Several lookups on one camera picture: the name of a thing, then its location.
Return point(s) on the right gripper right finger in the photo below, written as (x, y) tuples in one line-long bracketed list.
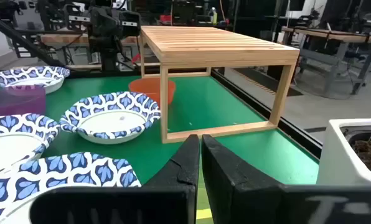
[(251, 199)]

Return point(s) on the red plastic cup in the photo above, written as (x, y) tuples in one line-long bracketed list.
[(145, 88)]

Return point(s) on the wooden table with grey legs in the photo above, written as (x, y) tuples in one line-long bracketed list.
[(335, 35)]

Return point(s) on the black hazard-striped floor mat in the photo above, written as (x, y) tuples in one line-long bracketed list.
[(266, 82)]

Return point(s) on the green table mat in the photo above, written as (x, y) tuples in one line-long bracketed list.
[(204, 102)]

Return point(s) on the slatted wooden shelf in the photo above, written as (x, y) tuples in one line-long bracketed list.
[(219, 43)]

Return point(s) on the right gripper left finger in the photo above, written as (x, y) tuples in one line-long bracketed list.
[(160, 202)]

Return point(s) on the wooden workbench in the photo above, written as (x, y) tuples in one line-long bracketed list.
[(64, 39)]

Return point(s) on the yellow-green bottle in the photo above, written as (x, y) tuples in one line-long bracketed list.
[(214, 16)]

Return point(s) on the red box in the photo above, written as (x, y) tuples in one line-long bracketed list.
[(165, 18)]

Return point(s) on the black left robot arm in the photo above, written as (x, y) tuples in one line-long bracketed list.
[(107, 46)]

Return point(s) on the black background robot arm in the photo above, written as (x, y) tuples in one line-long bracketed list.
[(58, 12)]

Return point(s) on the blue patterned paper plate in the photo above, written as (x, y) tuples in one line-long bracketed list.
[(8, 149), (64, 171), (110, 124), (33, 84)]

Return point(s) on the white square planter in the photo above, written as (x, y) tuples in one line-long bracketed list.
[(335, 155)]

